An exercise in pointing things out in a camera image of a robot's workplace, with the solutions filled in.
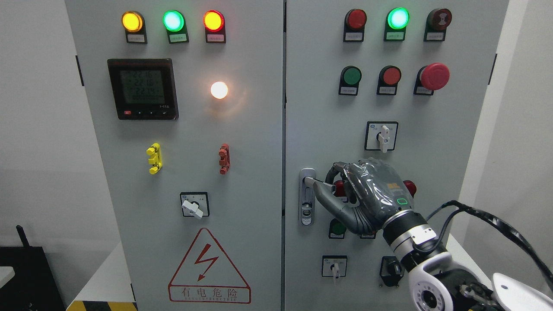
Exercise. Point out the red emergency stop mushroom button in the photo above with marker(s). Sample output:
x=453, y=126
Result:
x=430, y=78

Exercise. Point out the red electric hazard warning sticker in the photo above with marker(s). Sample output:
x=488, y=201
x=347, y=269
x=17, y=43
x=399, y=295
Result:
x=206, y=274

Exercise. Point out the grey cabinet door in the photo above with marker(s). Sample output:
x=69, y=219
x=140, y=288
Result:
x=434, y=136
x=245, y=203

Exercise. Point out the dark red indicator top row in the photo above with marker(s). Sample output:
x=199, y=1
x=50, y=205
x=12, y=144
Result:
x=354, y=26

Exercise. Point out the yellow indicator light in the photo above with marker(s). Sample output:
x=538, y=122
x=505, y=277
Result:
x=135, y=27

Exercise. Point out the red terminal connector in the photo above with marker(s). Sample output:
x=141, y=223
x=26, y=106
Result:
x=224, y=159

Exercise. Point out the black box with antenna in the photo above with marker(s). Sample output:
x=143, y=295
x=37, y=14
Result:
x=33, y=287

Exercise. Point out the white glowing indicator light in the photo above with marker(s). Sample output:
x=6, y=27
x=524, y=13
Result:
x=219, y=90

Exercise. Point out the white rotary switch left door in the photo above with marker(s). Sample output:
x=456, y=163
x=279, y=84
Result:
x=195, y=204

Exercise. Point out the green push button lower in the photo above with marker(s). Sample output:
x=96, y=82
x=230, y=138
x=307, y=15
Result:
x=336, y=230

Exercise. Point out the green indicator light top left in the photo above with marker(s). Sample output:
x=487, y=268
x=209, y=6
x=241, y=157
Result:
x=175, y=25

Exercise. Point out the red-orange indicator light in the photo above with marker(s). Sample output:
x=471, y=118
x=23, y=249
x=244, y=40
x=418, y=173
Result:
x=214, y=23

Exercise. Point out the green push button upper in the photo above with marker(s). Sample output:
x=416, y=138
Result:
x=350, y=77

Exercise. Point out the black digital power meter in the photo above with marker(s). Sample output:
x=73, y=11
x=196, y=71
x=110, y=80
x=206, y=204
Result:
x=143, y=89

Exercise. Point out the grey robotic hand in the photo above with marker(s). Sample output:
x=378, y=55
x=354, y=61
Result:
x=381, y=194

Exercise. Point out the black selector knob switch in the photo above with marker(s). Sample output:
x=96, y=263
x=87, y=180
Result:
x=391, y=271

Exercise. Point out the dark red indicator middle right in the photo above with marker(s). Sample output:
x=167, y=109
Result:
x=411, y=187

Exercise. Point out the dark red buzzer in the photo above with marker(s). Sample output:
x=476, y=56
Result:
x=437, y=23

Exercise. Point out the yellow terminal connector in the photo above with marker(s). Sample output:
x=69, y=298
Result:
x=155, y=158

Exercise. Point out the green lit indicator top right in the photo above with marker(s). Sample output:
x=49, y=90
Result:
x=396, y=23

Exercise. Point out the white rotary switch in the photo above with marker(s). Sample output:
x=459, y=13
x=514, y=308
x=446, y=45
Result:
x=334, y=267
x=381, y=135

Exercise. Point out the dark red indicator middle left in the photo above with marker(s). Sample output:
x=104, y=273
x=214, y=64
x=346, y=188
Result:
x=339, y=190

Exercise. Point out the silver door latch handle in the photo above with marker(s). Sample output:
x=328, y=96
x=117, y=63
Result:
x=307, y=177

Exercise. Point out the white rotary switch upper right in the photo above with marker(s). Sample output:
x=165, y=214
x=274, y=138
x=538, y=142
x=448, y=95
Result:
x=381, y=135

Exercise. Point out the red push button upper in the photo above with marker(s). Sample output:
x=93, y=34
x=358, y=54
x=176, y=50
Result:
x=388, y=80

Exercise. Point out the green push button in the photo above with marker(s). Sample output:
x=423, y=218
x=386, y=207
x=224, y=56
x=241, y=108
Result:
x=350, y=77
x=336, y=230

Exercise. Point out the white rotary switch lower right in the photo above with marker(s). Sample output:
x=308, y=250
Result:
x=334, y=267

